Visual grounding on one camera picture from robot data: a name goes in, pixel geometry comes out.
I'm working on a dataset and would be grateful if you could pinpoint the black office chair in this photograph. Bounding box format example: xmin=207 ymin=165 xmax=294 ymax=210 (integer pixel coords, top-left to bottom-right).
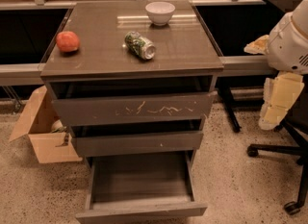
xmin=246 ymin=75 xmax=308 ymax=215

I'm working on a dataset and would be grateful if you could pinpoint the grey top drawer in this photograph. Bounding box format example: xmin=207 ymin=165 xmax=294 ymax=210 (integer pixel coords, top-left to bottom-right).
xmin=53 ymin=93 xmax=214 ymax=126

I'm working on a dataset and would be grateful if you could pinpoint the red apple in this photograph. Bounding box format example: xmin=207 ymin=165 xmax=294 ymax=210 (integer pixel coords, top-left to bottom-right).
xmin=56 ymin=31 xmax=80 ymax=53

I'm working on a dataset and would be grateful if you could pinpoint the white object in box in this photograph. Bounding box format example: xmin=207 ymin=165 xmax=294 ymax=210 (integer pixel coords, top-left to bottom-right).
xmin=51 ymin=120 xmax=64 ymax=133

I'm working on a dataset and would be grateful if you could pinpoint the grey middle drawer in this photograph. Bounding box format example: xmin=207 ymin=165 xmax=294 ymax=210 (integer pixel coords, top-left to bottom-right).
xmin=72 ymin=131 xmax=203 ymax=157

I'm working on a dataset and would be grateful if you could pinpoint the grey open bottom drawer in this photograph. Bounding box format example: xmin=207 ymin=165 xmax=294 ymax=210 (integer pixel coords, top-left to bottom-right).
xmin=76 ymin=152 xmax=207 ymax=224

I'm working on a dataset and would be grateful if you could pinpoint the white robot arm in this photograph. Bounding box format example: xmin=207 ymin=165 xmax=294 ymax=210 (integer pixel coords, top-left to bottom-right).
xmin=244 ymin=0 xmax=308 ymax=130

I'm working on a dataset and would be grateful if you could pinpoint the dark grey drawer cabinet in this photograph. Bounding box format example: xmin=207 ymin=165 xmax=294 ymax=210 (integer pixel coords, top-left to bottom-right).
xmin=41 ymin=1 xmax=223 ymax=159

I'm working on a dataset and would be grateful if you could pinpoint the green soda can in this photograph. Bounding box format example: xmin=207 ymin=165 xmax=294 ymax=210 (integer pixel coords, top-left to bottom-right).
xmin=124 ymin=31 xmax=156 ymax=61

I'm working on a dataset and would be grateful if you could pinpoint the white ceramic bowl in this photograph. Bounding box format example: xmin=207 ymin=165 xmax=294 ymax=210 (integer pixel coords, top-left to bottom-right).
xmin=145 ymin=2 xmax=175 ymax=26

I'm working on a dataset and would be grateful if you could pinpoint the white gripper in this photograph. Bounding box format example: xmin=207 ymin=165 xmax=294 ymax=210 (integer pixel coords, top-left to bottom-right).
xmin=244 ymin=12 xmax=308 ymax=130

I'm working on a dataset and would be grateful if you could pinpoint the open cardboard box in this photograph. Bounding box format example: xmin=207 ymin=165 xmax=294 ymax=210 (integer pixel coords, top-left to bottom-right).
xmin=10 ymin=87 xmax=82 ymax=163

